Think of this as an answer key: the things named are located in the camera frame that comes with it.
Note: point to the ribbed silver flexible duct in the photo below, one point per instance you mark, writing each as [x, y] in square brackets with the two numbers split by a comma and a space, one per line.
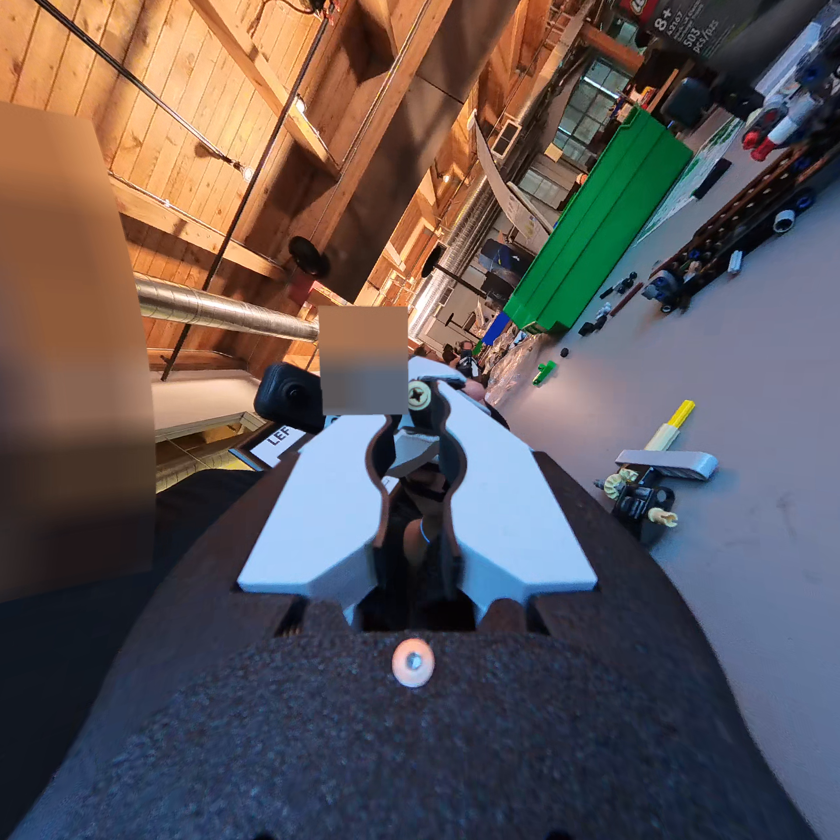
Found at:
[459, 236]

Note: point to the brown lego axle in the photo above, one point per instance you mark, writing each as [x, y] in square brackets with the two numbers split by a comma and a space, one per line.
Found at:
[627, 302]

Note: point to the white lego truck model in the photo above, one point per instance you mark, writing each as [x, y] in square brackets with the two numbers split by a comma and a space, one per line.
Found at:
[735, 223]

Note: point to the small lego gear assembly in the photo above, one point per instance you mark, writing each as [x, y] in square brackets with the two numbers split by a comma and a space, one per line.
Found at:
[669, 463]

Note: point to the black lego beam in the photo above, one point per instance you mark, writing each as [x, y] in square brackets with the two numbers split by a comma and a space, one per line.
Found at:
[712, 178]

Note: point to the cluster of small dark lego pieces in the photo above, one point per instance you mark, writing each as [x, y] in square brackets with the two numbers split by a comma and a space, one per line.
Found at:
[584, 328]

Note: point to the green and white sticker sheet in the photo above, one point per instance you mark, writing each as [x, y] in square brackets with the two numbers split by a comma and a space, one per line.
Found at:
[676, 197]

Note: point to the large window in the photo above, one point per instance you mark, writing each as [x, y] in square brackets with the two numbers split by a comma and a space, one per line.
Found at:
[590, 111]

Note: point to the silver ventilation duct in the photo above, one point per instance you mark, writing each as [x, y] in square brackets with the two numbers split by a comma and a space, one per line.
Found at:
[229, 312]

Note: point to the person's left hand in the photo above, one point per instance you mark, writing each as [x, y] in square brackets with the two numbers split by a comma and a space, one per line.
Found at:
[426, 474]

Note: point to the black container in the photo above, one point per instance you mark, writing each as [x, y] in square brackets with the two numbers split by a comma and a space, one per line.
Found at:
[686, 102]

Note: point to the green plastic bin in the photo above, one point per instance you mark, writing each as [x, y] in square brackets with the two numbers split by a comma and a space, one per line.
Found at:
[590, 229]

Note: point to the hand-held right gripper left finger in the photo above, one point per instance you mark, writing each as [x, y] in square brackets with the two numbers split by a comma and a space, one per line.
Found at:
[315, 518]

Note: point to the dark lego set box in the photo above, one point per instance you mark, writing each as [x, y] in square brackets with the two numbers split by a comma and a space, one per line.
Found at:
[682, 33]

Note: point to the small green lego piece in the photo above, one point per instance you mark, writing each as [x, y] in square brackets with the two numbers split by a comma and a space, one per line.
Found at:
[543, 374]

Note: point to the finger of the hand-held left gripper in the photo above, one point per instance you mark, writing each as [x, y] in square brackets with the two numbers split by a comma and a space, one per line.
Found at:
[436, 367]

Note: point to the large dark ventilation duct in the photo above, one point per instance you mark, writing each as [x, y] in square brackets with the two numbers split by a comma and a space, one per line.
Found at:
[420, 131]

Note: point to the clear plastic bag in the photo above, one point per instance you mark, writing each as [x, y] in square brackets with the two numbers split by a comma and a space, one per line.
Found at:
[515, 367]

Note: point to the black ceiling speaker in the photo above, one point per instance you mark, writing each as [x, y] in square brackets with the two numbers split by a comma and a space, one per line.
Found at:
[308, 256]

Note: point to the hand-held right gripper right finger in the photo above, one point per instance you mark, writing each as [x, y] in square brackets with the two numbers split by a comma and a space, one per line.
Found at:
[525, 518]

